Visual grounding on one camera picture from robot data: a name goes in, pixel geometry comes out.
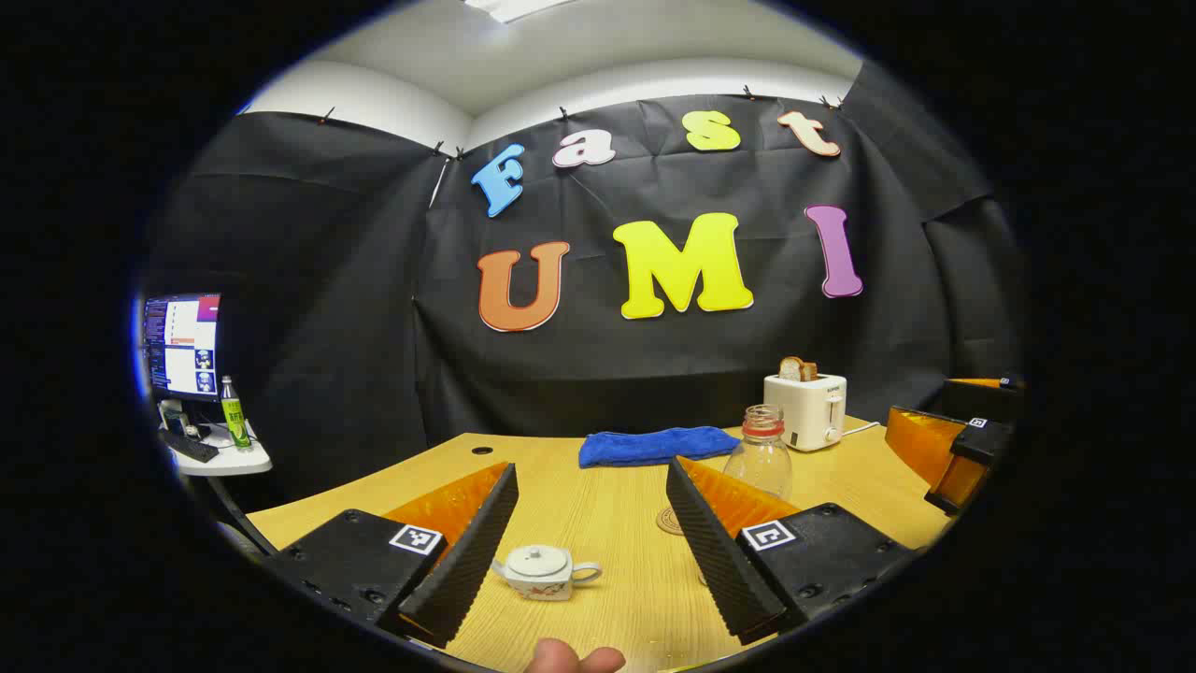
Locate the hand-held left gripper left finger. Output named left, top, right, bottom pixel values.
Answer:
left=264, top=461, right=520, bottom=650

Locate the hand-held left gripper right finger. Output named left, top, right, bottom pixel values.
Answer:
left=665, top=455, right=918, bottom=648

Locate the white teacup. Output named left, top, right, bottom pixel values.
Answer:
left=492, top=545, right=604, bottom=602

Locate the clear plastic water bottle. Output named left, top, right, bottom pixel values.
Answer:
left=724, top=404, right=793, bottom=501

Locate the green drink bottle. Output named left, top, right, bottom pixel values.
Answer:
left=221, top=376, right=253, bottom=451

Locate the white toaster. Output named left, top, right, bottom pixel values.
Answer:
left=763, top=373, right=848, bottom=452

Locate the blue towel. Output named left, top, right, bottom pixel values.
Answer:
left=578, top=426, right=744, bottom=469

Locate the white side table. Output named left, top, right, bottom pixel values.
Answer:
left=166, top=421, right=274, bottom=478

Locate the black backdrop cloth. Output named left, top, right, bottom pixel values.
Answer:
left=140, top=61, right=1024, bottom=510

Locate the black keyboard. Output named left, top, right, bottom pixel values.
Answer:
left=157, top=428, right=220, bottom=464

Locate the small desk box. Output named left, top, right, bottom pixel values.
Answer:
left=159, top=400, right=202, bottom=440

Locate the computer monitor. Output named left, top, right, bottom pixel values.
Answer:
left=140, top=294, right=222, bottom=403

